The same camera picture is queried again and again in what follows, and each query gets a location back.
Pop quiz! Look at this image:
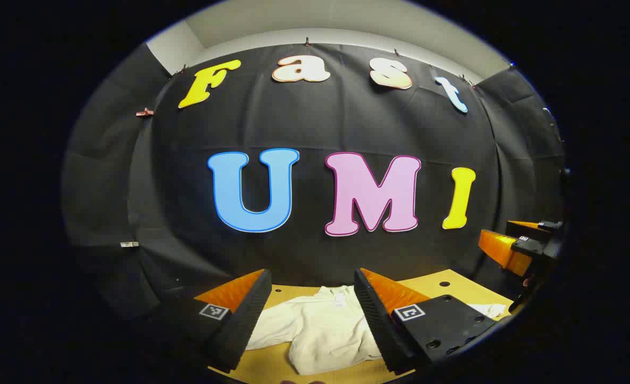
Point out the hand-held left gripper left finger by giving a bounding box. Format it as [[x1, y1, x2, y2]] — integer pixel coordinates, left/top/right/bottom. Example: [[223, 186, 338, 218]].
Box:
[[144, 268, 273, 374]]

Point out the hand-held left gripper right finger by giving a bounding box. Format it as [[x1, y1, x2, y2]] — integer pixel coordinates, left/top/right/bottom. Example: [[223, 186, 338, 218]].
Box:
[[354, 268, 500, 376]]

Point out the white garment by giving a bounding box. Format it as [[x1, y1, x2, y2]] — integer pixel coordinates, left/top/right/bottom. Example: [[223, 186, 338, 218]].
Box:
[[245, 285, 507, 375]]

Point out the black backdrop cloth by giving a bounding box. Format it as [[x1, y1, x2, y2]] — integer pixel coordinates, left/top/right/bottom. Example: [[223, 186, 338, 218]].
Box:
[[61, 43, 567, 321]]

